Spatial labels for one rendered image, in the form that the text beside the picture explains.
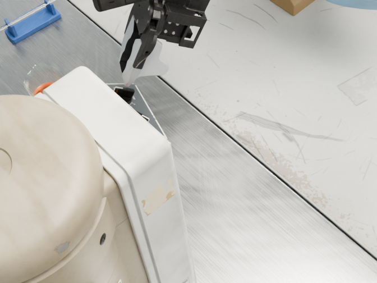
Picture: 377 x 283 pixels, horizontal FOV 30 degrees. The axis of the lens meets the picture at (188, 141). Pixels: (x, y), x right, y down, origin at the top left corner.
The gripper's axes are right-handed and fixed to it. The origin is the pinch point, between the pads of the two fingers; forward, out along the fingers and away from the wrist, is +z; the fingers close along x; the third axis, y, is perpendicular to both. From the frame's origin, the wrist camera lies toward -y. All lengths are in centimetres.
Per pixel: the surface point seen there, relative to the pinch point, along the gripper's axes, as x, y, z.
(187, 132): -5.6, 11.6, 5.4
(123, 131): -56, -22, -38
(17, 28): 24.6, -11.3, 13.1
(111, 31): 19.8, 3.4, 6.7
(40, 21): 25.2, -7.6, 11.0
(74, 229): -61, -25, -37
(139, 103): -0.9, 4.2, 4.9
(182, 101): 0.6, 11.8, 4.5
